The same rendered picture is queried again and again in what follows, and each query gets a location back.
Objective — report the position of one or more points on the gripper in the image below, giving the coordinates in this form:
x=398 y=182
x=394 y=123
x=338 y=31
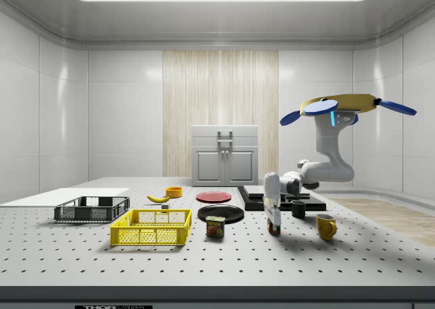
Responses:
x=274 y=214

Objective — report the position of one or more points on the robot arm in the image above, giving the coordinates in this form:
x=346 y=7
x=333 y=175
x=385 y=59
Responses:
x=328 y=142

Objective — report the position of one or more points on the puzzle cube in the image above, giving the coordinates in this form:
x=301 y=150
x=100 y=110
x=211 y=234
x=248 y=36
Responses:
x=274 y=231

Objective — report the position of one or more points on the black mug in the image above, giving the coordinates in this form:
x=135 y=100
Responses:
x=297 y=210

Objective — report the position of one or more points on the yellow mug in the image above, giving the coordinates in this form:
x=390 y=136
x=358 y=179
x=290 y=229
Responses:
x=324 y=227

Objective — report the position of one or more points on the black plate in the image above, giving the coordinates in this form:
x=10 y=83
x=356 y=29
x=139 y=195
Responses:
x=221 y=212

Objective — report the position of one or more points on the flat-sided can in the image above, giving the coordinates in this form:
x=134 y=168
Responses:
x=215 y=227

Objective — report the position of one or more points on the red plate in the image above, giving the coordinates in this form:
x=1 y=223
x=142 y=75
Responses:
x=213 y=197

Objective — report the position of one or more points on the white cabinet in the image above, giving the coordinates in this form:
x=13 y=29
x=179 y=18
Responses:
x=224 y=166

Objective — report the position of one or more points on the yellow bowl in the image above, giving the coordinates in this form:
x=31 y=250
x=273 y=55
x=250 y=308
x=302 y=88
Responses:
x=174 y=193

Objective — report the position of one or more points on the banana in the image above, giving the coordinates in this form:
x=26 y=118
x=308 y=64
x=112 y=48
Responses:
x=158 y=199

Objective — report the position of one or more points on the yellow basket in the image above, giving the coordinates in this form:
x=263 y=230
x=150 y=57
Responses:
x=149 y=236

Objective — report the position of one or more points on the drone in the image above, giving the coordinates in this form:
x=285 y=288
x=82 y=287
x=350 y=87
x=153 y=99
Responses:
x=353 y=102

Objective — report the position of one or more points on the dark grey basket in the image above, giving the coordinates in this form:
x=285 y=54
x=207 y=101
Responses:
x=68 y=214

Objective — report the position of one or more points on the white board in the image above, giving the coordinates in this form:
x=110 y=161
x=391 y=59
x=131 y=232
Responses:
x=64 y=195

